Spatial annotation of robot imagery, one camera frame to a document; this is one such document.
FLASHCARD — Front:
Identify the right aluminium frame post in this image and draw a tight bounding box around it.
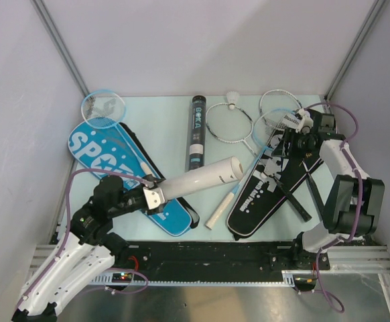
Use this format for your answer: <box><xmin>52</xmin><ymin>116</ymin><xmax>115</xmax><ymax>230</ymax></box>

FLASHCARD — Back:
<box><xmin>324</xmin><ymin>0</ymin><xmax>389</xmax><ymax>101</ymax></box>

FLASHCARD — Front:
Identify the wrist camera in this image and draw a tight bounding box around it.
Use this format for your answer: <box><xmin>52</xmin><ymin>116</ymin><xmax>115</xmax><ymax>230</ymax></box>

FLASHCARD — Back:
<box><xmin>295</xmin><ymin>109</ymin><xmax>314</xmax><ymax>134</ymax></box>
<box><xmin>143</xmin><ymin>187</ymin><xmax>167</xmax><ymax>209</ymax></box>

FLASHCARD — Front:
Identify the black racket cover gold script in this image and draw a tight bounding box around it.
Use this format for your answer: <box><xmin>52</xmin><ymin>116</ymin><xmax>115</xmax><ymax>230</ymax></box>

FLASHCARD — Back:
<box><xmin>276</xmin><ymin>109</ymin><xmax>338</xmax><ymax>191</ymax></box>

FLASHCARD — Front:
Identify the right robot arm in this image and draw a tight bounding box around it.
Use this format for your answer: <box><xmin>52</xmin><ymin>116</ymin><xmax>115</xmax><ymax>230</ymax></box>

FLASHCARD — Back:
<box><xmin>272</xmin><ymin>109</ymin><xmax>385</xmax><ymax>269</ymax></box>

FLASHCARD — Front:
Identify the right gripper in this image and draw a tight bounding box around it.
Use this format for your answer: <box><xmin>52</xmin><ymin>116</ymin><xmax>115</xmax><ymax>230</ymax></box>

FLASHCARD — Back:
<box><xmin>271</xmin><ymin>127</ymin><xmax>316</xmax><ymax>161</ymax></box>

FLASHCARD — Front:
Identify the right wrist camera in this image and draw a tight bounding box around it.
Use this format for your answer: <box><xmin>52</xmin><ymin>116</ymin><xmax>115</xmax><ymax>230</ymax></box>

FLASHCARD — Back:
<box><xmin>295</xmin><ymin>109</ymin><xmax>314</xmax><ymax>134</ymax></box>

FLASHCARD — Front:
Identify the light green table mat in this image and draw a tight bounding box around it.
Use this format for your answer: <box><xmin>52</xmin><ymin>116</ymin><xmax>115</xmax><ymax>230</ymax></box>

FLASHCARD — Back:
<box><xmin>69</xmin><ymin>97</ymin><xmax>320</xmax><ymax>242</ymax></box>

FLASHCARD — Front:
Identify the light blue racket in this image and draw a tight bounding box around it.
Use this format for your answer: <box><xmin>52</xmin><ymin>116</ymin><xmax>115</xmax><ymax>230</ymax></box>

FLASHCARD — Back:
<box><xmin>81</xmin><ymin>90</ymin><xmax>153</xmax><ymax>189</ymax></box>
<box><xmin>204</xmin><ymin>107</ymin><xmax>305</xmax><ymax>231</ymax></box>

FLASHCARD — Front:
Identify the white racket centre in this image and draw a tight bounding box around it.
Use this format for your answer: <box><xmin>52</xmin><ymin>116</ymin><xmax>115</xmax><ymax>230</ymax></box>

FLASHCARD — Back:
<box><xmin>206</xmin><ymin>103</ymin><xmax>257</xmax><ymax>157</ymax></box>

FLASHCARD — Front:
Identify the black shuttlecock tube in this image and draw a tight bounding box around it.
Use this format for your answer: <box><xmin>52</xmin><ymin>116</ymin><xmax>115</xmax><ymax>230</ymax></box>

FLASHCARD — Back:
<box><xmin>186</xmin><ymin>95</ymin><xmax>206</xmax><ymax>171</ymax></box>

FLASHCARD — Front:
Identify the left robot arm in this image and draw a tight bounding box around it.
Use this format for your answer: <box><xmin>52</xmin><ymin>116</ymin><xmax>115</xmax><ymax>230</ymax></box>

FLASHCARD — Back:
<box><xmin>11</xmin><ymin>173</ymin><xmax>169</xmax><ymax>321</ymax></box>

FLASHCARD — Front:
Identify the white racket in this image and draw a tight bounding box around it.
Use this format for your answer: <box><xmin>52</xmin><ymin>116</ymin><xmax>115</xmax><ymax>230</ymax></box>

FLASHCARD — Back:
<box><xmin>259</xmin><ymin>89</ymin><xmax>324</xmax><ymax>222</ymax></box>
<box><xmin>206</xmin><ymin>103</ymin><xmax>257</xmax><ymax>157</ymax></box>

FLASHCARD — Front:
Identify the white racket right rear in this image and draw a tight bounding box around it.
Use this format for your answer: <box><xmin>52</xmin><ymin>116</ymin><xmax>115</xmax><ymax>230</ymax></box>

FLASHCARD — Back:
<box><xmin>259</xmin><ymin>89</ymin><xmax>324</xmax><ymax>222</ymax></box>

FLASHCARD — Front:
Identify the shuttlecock at back right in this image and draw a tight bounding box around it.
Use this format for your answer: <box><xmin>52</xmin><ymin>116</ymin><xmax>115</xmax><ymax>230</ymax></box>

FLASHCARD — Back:
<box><xmin>226</xmin><ymin>91</ymin><xmax>240</xmax><ymax>110</ymax></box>

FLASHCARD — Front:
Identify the black racket cover front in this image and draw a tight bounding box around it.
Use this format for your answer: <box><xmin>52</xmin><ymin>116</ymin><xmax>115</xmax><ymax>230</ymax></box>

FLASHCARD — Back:
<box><xmin>226</xmin><ymin>130</ymin><xmax>302</xmax><ymax>241</ymax></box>

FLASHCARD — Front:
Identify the left aluminium frame post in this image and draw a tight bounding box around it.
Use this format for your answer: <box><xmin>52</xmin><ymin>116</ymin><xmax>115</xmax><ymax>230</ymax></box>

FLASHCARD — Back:
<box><xmin>31</xmin><ymin>0</ymin><xmax>90</xmax><ymax>97</ymax></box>

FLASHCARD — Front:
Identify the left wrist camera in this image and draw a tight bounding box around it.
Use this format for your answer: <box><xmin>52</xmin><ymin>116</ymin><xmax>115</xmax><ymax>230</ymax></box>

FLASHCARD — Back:
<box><xmin>143</xmin><ymin>187</ymin><xmax>167</xmax><ymax>209</ymax></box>

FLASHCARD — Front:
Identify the light blue racket right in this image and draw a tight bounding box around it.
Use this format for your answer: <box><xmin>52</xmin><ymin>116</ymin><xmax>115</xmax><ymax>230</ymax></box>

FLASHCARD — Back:
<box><xmin>204</xmin><ymin>107</ymin><xmax>305</xmax><ymax>231</ymax></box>

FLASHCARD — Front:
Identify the blue racket cover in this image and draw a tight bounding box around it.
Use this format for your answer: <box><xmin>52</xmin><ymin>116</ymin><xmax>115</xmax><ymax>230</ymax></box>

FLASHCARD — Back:
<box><xmin>68</xmin><ymin>122</ymin><xmax>199</xmax><ymax>237</ymax></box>

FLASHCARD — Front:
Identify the aluminium frame post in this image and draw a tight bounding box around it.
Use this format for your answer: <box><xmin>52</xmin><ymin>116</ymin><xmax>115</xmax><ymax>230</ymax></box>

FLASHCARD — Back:
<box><xmin>324</xmin><ymin>0</ymin><xmax>389</xmax><ymax>101</ymax></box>
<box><xmin>31</xmin><ymin>0</ymin><xmax>90</xmax><ymax>97</ymax></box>

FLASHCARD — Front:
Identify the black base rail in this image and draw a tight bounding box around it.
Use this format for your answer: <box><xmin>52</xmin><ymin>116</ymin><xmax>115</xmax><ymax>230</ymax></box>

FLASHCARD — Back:
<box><xmin>112</xmin><ymin>241</ymin><xmax>330</xmax><ymax>284</ymax></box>

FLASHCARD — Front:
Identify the white shuttlecock tube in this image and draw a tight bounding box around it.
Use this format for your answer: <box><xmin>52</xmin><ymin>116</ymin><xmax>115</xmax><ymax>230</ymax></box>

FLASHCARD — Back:
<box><xmin>157</xmin><ymin>156</ymin><xmax>243</xmax><ymax>201</ymax></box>

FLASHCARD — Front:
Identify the light blue racket left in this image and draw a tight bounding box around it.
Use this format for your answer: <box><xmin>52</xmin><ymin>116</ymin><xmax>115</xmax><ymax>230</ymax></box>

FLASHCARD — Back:
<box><xmin>81</xmin><ymin>90</ymin><xmax>153</xmax><ymax>189</ymax></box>

